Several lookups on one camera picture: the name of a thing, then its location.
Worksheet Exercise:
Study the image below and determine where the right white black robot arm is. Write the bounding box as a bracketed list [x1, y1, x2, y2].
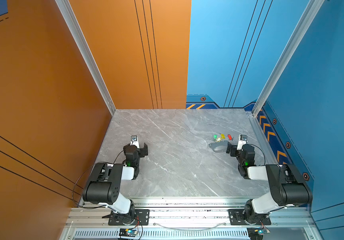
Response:
[226, 143, 313, 225]

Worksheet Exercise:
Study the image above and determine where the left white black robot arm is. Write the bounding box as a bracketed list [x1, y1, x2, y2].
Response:
[82, 144, 148, 226]

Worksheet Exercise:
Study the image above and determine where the right small circuit board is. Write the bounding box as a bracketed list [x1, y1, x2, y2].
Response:
[247, 228, 270, 240]

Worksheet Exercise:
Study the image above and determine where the small circuit board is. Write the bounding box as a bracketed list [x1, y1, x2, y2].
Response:
[247, 228, 270, 240]
[119, 229, 139, 239]

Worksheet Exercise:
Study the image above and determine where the left small circuit board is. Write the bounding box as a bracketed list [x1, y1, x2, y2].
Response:
[119, 229, 139, 239]

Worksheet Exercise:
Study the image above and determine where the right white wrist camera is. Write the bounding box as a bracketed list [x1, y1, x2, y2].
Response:
[237, 135, 248, 151]

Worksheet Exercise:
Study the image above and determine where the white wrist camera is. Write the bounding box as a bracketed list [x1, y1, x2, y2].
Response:
[130, 135, 140, 149]
[237, 135, 248, 151]

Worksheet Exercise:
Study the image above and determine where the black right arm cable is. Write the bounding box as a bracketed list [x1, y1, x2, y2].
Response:
[246, 143, 280, 168]

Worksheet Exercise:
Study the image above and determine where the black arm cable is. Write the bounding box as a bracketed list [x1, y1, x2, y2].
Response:
[72, 149, 125, 210]
[246, 143, 280, 168]

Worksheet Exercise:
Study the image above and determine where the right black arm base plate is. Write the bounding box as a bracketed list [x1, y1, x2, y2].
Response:
[228, 208, 272, 226]

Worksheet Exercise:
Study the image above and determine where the aluminium front rail frame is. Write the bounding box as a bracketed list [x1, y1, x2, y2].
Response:
[60, 197, 322, 240]

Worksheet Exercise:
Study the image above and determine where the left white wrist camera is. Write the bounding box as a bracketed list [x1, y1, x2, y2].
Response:
[130, 135, 140, 149]

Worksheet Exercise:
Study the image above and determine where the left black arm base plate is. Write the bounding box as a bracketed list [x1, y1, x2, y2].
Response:
[108, 209, 150, 226]

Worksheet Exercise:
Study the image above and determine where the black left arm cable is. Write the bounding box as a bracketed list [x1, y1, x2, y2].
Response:
[72, 149, 125, 210]

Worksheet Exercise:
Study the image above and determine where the right aluminium corner post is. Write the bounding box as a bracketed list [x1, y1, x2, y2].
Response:
[252, 0, 324, 118]

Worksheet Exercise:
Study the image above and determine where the aluminium corner post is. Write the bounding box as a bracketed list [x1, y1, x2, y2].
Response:
[55, 0, 116, 116]
[252, 0, 324, 118]

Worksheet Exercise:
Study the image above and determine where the left aluminium corner post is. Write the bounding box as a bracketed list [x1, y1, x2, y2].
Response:
[55, 0, 116, 116]

